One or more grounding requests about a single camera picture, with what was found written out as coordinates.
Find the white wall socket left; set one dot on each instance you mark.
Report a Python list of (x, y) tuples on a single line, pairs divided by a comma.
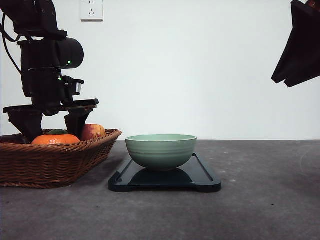
[(91, 11)]

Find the dark purple eggplant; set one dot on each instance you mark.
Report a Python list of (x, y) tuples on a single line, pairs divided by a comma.
[(16, 139)]

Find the brown woven wicker basket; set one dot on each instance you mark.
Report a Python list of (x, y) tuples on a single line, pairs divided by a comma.
[(51, 166)]

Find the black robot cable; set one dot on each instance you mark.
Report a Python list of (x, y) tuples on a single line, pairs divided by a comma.
[(5, 35)]

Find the dark rectangular tray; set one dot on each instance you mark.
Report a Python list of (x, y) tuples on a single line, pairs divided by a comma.
[(193, 176)]

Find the orange tangerine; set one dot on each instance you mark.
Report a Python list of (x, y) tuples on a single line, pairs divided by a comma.
[(56, 139)]

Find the red yellow apple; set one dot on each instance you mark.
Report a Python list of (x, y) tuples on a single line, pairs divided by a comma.
[(92, 130)]

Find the dark green fruit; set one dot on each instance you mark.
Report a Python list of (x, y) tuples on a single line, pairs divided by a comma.
[(57, 132)]

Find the light green ceramic bowl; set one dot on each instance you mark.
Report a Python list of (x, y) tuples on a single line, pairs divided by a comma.
[(161, 152)]

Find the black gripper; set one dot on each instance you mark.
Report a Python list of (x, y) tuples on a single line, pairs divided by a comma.
[(293, 68), (27, 118)]

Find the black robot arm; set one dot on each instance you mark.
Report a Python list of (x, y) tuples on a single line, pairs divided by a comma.
[(45, 53)]

